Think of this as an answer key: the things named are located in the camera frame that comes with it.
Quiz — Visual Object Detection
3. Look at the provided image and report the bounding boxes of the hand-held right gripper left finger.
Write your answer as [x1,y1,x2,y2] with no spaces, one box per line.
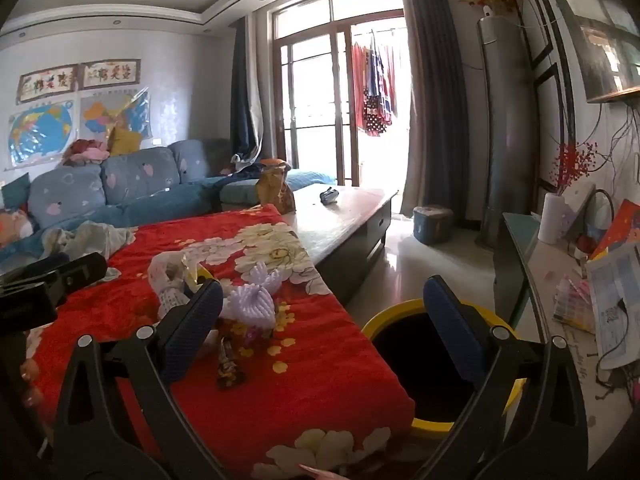
[52,279,226,480]

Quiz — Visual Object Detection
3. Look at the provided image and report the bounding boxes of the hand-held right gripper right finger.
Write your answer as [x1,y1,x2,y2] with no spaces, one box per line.
[422,274,588,480]

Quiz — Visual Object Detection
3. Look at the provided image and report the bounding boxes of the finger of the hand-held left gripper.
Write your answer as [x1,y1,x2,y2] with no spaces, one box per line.
[47,252,108,293]
[0,252,71,286]

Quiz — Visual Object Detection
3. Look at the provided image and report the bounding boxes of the yellow round bin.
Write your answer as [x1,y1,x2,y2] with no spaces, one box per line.
[360,299,528,438]

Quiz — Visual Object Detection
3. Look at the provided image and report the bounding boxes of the white yellow snack packet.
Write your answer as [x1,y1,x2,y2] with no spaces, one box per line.
[147,249,212,318]

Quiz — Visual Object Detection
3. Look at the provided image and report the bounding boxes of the person's left hand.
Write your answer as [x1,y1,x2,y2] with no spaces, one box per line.
[17,357,43,408]

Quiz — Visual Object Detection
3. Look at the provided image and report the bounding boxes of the pale crumpled cloth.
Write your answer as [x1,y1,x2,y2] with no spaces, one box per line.
[40,220,138,266]

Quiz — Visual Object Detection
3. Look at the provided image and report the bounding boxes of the orange white soft toy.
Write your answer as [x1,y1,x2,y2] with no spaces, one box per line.
[0,207,36,248]

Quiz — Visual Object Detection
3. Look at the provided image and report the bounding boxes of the dark candy wrapper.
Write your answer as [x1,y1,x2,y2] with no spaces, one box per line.
[216,336,249,392]

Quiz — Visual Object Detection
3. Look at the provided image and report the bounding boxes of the white crumpled wrapper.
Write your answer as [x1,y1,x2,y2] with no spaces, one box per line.
[220,265,292,332]

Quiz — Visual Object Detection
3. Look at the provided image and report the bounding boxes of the teal cushion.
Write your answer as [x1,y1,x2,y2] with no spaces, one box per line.
[0,172,31,211]

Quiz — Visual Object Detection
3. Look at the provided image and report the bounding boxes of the blue storage box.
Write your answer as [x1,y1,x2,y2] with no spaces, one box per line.
[412,204,455,246]

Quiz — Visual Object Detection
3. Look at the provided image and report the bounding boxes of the blue floral sofa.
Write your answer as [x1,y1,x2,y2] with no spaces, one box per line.
[0,139,338,261]

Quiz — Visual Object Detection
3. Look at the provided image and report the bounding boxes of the pile of colourful clothes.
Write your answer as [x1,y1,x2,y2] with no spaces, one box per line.
[62,137,111,166]

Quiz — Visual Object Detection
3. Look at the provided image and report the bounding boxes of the fan of colour swatches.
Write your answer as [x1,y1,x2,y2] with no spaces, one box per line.
[552,275,598,333]

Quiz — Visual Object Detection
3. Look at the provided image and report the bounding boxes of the red floral blanket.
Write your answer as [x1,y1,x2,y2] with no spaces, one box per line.
[20,204,416,480]

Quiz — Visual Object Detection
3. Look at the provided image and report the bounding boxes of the world map poster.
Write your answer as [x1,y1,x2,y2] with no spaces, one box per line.
[4,100,76,171]

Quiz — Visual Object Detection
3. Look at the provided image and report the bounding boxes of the yellow pillow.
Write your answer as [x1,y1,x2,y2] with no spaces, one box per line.
[107,127,142,157]

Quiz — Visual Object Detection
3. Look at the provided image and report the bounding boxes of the dark wooden coffee table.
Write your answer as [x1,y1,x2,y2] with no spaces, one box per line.
[280,185,401,313]

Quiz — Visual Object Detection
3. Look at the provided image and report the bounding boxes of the country map poster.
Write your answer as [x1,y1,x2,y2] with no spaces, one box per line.
[79,87,153,146]

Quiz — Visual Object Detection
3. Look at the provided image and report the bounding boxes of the brown paper bag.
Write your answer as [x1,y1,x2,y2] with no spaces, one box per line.
[255,157,296,213]

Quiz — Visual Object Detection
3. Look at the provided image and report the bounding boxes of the white printed paper sheet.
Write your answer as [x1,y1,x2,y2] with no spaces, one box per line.
[585,235,640,371]

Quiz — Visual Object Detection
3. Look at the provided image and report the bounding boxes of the framed calligraphy picture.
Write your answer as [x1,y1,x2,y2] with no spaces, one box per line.
[16,64,80,106]
[80,58,142,92]

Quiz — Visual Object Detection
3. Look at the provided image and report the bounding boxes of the red book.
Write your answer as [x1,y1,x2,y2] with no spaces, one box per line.
[590,199,640,261]

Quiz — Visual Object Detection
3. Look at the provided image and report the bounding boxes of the grey tower air conditioner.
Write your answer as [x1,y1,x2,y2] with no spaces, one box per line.
[475,5,538,248]

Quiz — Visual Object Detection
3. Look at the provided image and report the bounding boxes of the red artificial flower sprig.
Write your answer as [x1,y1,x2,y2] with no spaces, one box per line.
[547,140,599,196]

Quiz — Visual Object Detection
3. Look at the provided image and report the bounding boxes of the dark blue curtain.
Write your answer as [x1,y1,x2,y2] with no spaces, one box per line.
[230,15,278,171]

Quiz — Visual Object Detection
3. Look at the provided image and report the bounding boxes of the hanging laundry clothes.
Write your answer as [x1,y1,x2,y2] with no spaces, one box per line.
[350,30,401,137]

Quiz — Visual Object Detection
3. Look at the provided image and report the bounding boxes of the brown framed glass door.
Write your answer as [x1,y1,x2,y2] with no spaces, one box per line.
[267,0,411,186]

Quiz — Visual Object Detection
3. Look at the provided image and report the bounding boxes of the grey purple curtain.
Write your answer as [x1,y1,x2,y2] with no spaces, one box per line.
[397,0,488,218]

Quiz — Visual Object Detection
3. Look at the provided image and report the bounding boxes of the black looped cable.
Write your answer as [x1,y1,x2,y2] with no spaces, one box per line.
[580,189,616,241]

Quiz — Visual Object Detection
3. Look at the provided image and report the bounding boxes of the wall mounted television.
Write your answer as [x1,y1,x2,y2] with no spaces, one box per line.
[537,0,640,106]

